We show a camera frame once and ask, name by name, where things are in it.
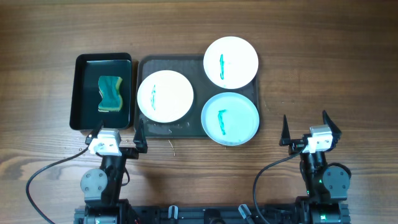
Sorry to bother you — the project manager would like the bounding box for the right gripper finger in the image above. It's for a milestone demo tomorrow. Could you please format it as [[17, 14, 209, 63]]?
[[279, 115, 291, 146], [322, 110, 341, 137]]

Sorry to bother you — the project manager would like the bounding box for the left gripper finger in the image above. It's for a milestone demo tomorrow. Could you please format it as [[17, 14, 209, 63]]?
[[90, 120, 104, 138], [133, 119, 147, 148]]

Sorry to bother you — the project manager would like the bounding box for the green yellow sponge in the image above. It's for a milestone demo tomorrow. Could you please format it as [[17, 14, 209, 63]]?
[[98, 76, 123, 113]]

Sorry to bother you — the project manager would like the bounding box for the white plate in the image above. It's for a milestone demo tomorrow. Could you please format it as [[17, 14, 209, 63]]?
[[137, 70, 194, 123], [203, 36, 259, 90]]

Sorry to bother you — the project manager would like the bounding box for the light blue plate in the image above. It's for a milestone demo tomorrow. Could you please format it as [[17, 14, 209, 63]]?
[[201, 92, 260, 146]]

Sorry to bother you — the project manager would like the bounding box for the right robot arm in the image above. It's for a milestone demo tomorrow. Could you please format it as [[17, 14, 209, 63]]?
[[279, 111, 351, 224]]

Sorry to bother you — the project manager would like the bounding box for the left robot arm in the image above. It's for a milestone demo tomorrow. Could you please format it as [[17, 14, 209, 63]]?
[[73, 120, 148, 224]]

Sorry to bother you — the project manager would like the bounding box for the dark grey serving tray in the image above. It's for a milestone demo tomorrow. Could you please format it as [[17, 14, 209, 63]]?
[[133, 55, 261, 139]]

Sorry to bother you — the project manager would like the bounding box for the black water basin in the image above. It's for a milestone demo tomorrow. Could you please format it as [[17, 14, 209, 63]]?
[[70, 52, 136, 131]]

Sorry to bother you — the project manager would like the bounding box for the right black cable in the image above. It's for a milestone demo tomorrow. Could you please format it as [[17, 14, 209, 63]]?
[[252, 146, 308, 224]]

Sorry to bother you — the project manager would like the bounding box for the black cable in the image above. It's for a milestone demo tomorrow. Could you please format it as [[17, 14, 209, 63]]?
[[25, 146, 91, 224], [252, 146, 308, 224]]

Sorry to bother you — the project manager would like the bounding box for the left black cable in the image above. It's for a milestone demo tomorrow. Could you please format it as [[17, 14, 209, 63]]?
[[25, 146, 91, 224]]

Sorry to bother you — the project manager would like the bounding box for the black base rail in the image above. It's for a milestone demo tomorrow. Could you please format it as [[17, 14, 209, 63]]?
[[73, 203, 351, 224]]

